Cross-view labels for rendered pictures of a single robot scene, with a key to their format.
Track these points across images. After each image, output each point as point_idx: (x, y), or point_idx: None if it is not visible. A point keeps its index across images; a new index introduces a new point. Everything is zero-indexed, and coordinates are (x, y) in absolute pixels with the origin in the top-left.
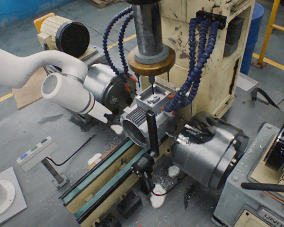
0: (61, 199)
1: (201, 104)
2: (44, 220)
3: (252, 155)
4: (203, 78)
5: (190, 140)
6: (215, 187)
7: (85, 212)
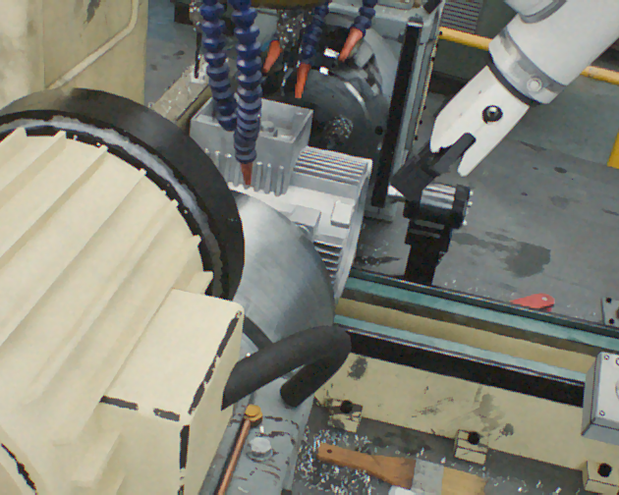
0: None
1: None
2: None
3: (356, 3)
4: (136, 32)
5: (370, 62)
6: None
7: None
